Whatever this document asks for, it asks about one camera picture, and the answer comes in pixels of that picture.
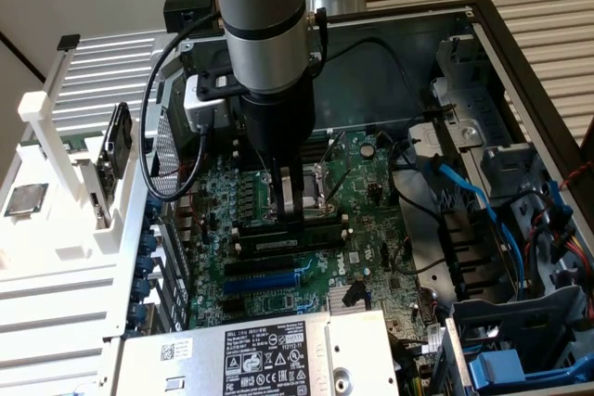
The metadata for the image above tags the blue plastic drive tray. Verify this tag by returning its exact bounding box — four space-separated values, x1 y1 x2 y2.
466 347 594 396

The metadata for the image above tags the silver CPU chip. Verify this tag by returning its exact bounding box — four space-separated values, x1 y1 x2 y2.
4 183 49 217

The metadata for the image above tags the short blue wire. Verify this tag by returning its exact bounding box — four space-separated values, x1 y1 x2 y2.
549 178 575 236

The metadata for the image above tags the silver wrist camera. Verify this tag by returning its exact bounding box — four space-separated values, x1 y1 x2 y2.
183 74 220 135

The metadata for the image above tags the blue expansion slot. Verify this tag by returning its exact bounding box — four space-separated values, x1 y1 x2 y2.
222 272 301 296

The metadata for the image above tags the white parts rack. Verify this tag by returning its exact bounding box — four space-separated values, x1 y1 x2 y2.
0 33 157 275

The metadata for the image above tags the green motherboard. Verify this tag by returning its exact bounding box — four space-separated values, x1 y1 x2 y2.
178 129 449 351

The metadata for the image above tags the blue flat SATA wire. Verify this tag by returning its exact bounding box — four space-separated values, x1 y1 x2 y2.
425 153 530 300

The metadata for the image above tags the black card in rack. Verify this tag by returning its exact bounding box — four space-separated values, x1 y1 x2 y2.
92 102 135 211

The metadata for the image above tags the black box device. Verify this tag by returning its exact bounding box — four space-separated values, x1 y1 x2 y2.
162 0 222 35

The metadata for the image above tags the black cable plug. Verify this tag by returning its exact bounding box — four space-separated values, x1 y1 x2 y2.
342 279 371 310

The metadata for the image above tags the silver finned heatsink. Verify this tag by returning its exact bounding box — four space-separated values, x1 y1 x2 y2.
326 282 373 313

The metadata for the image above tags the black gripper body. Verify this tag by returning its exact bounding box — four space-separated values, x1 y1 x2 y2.
239 80 319 163

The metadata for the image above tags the metal socket cover frame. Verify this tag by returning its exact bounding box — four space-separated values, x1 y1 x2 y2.
315 129 356 208

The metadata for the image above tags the green graphics card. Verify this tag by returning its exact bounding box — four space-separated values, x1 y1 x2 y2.
20 131 107 155

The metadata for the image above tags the grey metal drive cage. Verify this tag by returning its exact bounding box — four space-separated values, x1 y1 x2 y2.
433 33 547 200

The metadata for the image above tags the grey metal PC case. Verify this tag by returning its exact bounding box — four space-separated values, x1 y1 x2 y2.
109 0 594 396

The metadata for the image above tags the silver power supply unit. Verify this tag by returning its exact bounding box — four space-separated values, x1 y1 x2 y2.
110 306 401 396

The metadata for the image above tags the coloured power wire bundle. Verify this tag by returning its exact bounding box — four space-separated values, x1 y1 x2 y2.
549 228 594 286

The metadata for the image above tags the long black expansion slot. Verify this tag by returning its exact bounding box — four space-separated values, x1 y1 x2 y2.
224 259 298 280

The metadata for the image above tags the black camera cable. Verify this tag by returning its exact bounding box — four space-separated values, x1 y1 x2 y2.
138 9 225 205

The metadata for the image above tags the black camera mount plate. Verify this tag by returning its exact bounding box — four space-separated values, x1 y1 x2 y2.
197 69 243 102

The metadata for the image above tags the thin black wire loop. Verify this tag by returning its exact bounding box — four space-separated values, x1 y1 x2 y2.
389 233 449 276

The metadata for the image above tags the short black expansion slot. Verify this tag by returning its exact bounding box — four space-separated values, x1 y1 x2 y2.
221 297 248 315

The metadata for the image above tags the metal CPU socket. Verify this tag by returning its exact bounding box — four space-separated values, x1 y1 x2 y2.
259 161 339 224

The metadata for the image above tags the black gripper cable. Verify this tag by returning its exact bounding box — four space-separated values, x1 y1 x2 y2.
305 6 331 81

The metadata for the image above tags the black wire with plug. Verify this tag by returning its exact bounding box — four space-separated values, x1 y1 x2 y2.
308 36 458 121

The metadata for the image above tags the silver ethernet port block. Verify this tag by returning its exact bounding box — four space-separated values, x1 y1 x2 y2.
174 178 201 198

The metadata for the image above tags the black plastic disk bay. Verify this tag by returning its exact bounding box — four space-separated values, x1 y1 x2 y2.
438 208 519 304

